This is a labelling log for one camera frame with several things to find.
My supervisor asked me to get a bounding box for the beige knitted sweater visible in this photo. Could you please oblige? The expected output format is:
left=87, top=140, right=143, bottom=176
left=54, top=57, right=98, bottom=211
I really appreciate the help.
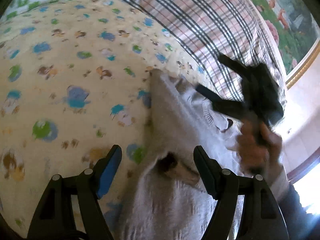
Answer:
left=115, top=69, right=241, bottom=239

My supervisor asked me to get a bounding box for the red sleeve right forearm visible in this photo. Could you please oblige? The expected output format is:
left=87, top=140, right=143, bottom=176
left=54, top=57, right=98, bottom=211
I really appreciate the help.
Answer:
left=265, top=164, right=320, bottom=240

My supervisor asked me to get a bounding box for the person's right hand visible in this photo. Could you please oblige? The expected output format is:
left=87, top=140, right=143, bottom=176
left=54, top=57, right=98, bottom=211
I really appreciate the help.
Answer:
left=237, top=119, right=283, bottom=177

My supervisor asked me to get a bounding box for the plaid checkered quilt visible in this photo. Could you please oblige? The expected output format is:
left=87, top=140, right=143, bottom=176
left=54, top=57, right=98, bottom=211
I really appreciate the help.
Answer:
left=122, top=0, right=287, bottom=105

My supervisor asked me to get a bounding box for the floral framed painting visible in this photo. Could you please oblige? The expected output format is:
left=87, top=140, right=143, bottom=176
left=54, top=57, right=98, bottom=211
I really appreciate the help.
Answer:
left=251, top=0, right=319, bottom=88

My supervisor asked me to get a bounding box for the yellow cartoon bear bedsheet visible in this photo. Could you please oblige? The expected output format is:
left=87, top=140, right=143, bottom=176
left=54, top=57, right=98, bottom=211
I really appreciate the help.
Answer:
left=1, top=0, right=209, bottom=237

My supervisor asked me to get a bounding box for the red wooden window frame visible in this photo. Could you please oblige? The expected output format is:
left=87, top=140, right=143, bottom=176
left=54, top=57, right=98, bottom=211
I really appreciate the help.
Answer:
left=287, top=147, right=320, bottom=184

